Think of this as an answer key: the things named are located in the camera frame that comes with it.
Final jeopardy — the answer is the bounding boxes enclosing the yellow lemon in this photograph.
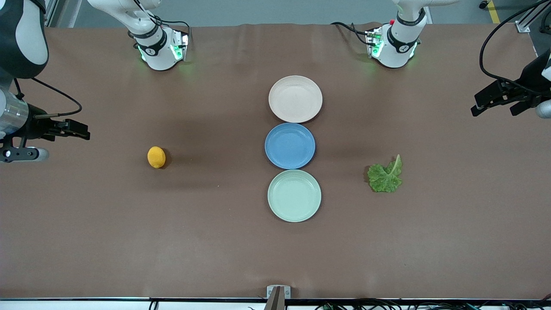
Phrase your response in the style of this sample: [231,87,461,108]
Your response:
[147,146,167,169]

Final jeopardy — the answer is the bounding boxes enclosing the green lettuce leaf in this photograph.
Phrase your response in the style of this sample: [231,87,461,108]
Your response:
[367,154,404,193]

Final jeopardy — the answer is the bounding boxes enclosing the brown table cover sheet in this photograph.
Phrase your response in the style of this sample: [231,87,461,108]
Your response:
[0,22,551,301]

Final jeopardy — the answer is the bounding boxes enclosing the beige round plate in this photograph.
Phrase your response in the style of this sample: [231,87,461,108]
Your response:
[268,75,323,124]

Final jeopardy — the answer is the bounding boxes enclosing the blue round plate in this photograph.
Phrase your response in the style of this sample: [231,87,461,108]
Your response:
[264,123,316,170]

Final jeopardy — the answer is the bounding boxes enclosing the pale green round plate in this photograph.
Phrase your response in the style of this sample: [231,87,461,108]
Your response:
[267,169,322,223]

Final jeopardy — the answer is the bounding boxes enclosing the aluminium frame profile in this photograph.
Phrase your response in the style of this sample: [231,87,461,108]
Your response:
[517,0,551,34]
[41,0,59,29]

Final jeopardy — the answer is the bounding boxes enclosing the black right arm base cable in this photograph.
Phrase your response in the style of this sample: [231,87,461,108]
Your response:
[129,0,192,50]

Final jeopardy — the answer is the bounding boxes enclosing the black arm base cable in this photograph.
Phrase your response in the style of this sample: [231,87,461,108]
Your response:
[331,22,373,46]
[129,0,192,50]

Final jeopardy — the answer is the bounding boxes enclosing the black left arm base cable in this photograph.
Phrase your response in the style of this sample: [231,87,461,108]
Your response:
[331,22,373,46]

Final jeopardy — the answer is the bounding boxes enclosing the black cable bundle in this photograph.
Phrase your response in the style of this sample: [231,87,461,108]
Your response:
[314,297,551,310]

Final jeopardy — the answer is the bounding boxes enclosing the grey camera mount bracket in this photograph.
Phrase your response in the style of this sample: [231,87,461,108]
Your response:
[263,285,291,310]

